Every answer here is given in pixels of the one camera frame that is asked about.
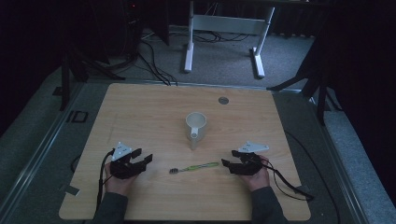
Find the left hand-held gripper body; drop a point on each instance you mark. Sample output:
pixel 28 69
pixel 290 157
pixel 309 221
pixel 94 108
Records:
pixel 123 163

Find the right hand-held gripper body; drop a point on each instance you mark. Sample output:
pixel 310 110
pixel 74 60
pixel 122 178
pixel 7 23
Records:
pixel 249 160

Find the green toothbrush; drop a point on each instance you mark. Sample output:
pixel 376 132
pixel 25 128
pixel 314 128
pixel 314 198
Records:
pixel 194 168

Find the white cup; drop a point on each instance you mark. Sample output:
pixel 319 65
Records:
pixel 195 128

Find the person's right hand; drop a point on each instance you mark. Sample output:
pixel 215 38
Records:
pixel 257 179

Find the person's left hand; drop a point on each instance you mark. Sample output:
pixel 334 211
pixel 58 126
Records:
pixel 119 183

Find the grey table grommet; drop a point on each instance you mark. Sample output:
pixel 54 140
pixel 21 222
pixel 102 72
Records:
pixel 223 100

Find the grey tape piece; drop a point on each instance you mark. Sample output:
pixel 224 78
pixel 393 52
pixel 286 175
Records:
pixel 71 189

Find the black metal stand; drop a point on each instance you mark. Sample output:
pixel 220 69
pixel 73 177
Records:
pixel 79 65
pixel 311 84

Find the white desk frame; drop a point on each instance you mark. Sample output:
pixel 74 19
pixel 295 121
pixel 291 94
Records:
pixel 226 37

